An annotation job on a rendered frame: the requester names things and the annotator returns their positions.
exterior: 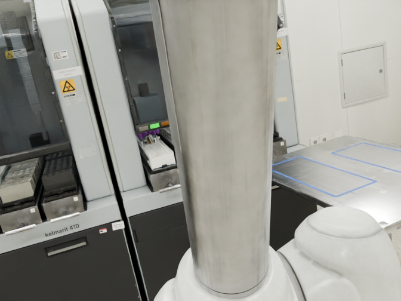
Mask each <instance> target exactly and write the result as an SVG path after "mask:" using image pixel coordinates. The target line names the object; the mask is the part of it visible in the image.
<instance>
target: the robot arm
mask: <svg viewBox="0 0 401 301"><path fill-rule="evenodd" d="M149 2H150V9H151V14H152V21H153V28H154V32H155V39H156V46H157V51H158V57H159V64H160V69H161V75H162V83H163V87H164V94H165V101H166V108H167V112H168V119H169V126H170V130H171V137H172V143H173V145H174V148H175V155H176V160H177V167H178V174H179V178H180V185H181V193H182V197H183V204H184V211H185V215H186V222H187V230H188V234H189V241H190V248H189V249H188V250H187V251H186V253H185V254H184V256H183V258H182V259H181V261H180V264H179V266H178V270H177V274H176V277H175V278H173V279H171V280H169V281H167V282H166V283H165V285H164V286H163V287H162V288H161V289H160V290H159V292H158V294H157V295H156V297H155V299H154V301H401V266H400V262H399V258H398V256H397V253H396V250H395V248H394V245H393V243H392V241H391V239H390V237H389V235H388V233H387V232H386V231H385V230H383V229H382V227H381V226H380V225H379V223H378V222H377V221H376V220H375V219H374V218H373V217H372V216H371V215H370V214H369V213H367V212H365V211H363V210H360V209H357V208H353V207H343V206H334V207H326V208H323V209H321V210H319V211H317V212H315V213H313V214H311V215H309V216H308V217H307V218H306V219H305V220H304V221H303V222H302V223H301V224H300V225H299V227H297V229H296V231H295V238H294V239H292V240H290V242H288V243H287V244H285V245H284V246H283V247H281V248H280V249H278V250H277V251H274V249H272V248H271V246H269V239H270V207H271V190H272V158H273V126H274V93H275V76H276V48H277V32H278V30H279V29H281V28H283V23H282V21H281V19H280V17H279V16H278V14H277V11H278V0H149Z"/></svg>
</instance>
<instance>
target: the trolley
mask: <svg viewBox="0 0 401 301"><path fill-rule="evenodd" d="M272 184H274V185H276V186H278V187H281V188H283V189H285V190H287V191H289V192H292V193H293V194H296V195H298V196H300V197H302V198H304V199H306V200H308V201H310V202H313V203H315V204H317V205H319V206H321V207H323V208H326V207H334V206H343V207H353V208H357V209H360V210H363V211H365V212H367V213H369V214H370V215H371V216H372V217H373V218H374V219H375V220H376V221H377V222H378V223H379V225H380V226H381V227H382V229H383V230H385V231H386V232H387V233H388V235H389V237H390V239H391V241H392V238H391V233H392V232H394V231H396V230H398V229H400V228H401V146H396V145H390V144H386V143H381V142H376V141H372V140H366V139H361V138H358V137H352V136H347V135H345V136H341V137H337V138H335V139H332V140H328V141H325V142H322V143H318V144H316V145H313V146H309V147H306V148H303V149H300V150H296V151H293V152H290V153H287V154H284V155H281V156H277V157H275V158H272Z"/></svg>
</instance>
